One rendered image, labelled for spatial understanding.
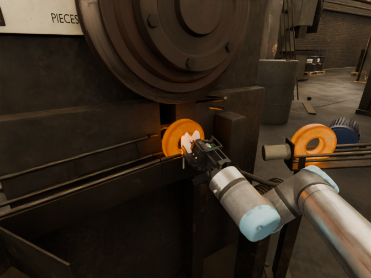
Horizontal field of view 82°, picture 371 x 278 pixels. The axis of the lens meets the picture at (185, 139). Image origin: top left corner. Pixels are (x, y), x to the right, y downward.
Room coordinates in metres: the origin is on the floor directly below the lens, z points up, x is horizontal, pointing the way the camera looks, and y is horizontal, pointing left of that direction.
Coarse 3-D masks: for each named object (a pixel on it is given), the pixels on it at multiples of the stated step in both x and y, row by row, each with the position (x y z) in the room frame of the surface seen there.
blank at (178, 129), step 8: (184, 120) 0.66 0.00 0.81; (192, 120) 0.69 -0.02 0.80; (168, 128) 0.64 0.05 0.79; (176, 128) 0.63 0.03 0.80; (184, 128) 0.65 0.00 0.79; (192, 128) 0.66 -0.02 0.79; (200, 128) 0.68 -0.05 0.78; (168, 136) 0.62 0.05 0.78; (176, 136) 0.63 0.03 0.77; (200, 136) 0.68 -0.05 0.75; (168, 144) 0.62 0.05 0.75; (176, 144) 0.63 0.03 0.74; (168, 152) 0.61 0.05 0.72; (176, 152) 0.63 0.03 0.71
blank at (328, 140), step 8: (304, 128) 0.71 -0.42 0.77; (312, 128) 0.70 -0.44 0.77; (320, 128) 0.70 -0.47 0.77; (328, 128) 0.70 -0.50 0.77; (296, 136) 0.71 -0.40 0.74; (304, 136) 0.70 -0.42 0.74; (312, 136) 0.70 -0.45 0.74; (320, 136) 0.70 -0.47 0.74; (328, 136) 0.70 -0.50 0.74; (296, 144) 0.69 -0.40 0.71; (304, 144) 0.69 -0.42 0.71; (320, 144) 0.72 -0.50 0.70; (328, 144) 0.70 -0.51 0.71; (336, 144) 0.70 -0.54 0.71; (296, 152) 0.69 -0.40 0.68; (304, 152) 0.69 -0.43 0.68; (312, 152) 0.71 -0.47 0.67; (320, 152) 0.70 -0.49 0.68; (328, 152) 0.70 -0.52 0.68
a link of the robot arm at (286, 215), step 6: (270, 192) 0.48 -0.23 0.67; (270, 198) 0.46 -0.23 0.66; (276, 198) 0.45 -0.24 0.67; (276, 204) 0.44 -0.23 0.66; (282, 204) 0.44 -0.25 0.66; (282, 210) 0.43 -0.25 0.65; (288, 210) 0.43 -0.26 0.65; (282, 216) 0.43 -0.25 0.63; (288, 216) 0.43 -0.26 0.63; (294, 216) 0.43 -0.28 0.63; (282, 222) 0.43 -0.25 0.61; (276, 228) 0.43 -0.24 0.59
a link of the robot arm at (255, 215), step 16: (224, 192) 0.43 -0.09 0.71; (240, 192) 0.41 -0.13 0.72; (256, 192) 0.42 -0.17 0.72; (240, 208) 0.38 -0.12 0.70; (256, 208) 0.37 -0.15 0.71; (272, 208) 0.38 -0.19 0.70; (240, 224) 0.36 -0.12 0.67; (256, 224) 0.35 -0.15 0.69; (272, 224) 0.36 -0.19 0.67; (256, 240) 0.36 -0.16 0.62
